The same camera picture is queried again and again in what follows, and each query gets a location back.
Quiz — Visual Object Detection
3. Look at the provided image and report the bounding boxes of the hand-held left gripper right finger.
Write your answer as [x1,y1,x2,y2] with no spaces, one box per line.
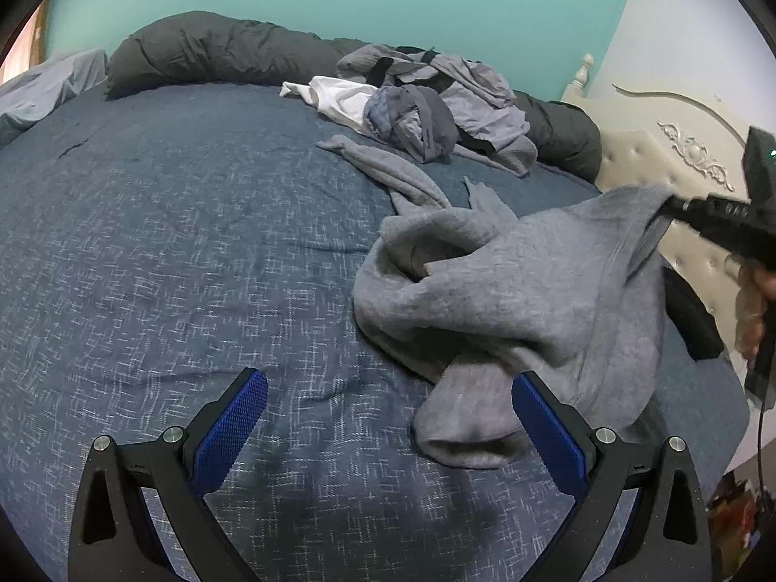
[511,371,711,582]

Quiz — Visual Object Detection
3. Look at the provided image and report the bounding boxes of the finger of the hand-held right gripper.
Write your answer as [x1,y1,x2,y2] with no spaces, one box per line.
[658,193,710,232]

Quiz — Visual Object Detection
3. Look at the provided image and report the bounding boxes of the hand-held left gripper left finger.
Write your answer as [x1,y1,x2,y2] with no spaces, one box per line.
[68,367,269,582]

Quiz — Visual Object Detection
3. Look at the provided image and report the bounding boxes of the grey sweater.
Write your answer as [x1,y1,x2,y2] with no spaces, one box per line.
[316,135,674,469]

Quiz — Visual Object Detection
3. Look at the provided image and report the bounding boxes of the person's right hand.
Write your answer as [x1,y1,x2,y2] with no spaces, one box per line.
[735,263,776,357]

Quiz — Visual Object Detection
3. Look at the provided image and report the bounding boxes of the cream tufted headboard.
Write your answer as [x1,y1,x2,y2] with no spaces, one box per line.
[559,53,776,389]

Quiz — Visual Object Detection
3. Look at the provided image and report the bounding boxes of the black cloth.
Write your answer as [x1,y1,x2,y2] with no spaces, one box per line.
[663,267,725,361]

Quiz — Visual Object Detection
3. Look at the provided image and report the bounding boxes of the blue patterned bed blanket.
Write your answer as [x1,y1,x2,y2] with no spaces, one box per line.
[0,81,749,582]

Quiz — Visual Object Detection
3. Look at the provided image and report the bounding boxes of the colourful floor clutter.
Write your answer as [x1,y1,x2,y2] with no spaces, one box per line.
[706,473,766,559]

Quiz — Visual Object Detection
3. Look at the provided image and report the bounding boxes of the light grey black-trimmed jacket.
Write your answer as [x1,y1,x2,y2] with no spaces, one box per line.
[336,44,539,178]

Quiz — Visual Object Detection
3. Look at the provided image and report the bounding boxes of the grey shorts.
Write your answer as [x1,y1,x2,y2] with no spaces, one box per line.
[362,85,458,163]

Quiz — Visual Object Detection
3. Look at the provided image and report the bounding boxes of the white garment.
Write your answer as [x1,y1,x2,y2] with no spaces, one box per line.
[279,76,380,137]

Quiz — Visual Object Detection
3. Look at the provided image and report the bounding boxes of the dark grey rolled duvet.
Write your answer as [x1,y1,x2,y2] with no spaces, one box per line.
[104,11,602,181]

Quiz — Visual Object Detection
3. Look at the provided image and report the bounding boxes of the pale window curtain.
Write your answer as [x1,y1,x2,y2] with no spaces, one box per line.
[0,12,46,86]

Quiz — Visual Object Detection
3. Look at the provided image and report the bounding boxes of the black cable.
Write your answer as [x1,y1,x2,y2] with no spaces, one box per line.
[755,400,772,498]

